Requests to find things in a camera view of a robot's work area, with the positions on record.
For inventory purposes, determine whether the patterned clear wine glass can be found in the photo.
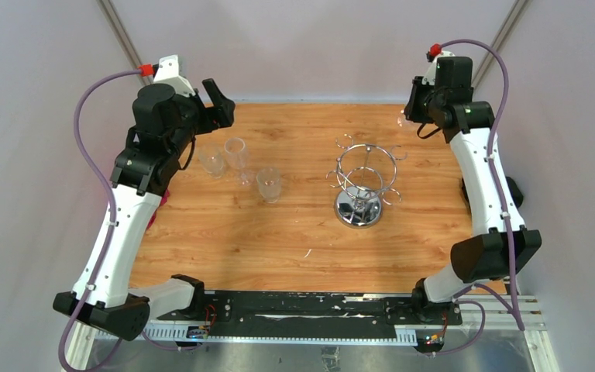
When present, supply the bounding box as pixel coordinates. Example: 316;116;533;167
198;143;226;179

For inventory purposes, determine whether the chrome wine glass rack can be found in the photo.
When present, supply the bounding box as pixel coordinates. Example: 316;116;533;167
325;133;408;229

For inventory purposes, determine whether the clear wine glass back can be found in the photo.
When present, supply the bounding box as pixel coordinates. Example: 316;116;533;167
397;110;418;130

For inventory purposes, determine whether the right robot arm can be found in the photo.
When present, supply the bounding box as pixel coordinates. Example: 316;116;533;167
404;52;542;324

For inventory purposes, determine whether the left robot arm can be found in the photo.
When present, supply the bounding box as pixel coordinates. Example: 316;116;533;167
53;78;236;341

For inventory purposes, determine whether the pink cloth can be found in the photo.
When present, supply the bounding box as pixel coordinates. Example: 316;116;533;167
146;190;170;230

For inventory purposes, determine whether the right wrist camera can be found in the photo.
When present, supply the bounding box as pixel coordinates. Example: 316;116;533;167
423;43;455;86

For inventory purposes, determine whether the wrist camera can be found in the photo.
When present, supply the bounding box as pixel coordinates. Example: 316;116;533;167
137;55;196;100
423;43;455;86

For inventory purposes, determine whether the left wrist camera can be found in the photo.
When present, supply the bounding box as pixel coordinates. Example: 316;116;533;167
137;55;196;100

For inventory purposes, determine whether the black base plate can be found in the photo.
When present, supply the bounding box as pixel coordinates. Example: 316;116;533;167
159;291;462;341

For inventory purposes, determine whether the aluminium frame rail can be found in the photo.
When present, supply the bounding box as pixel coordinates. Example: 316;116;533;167
79;288;546;346

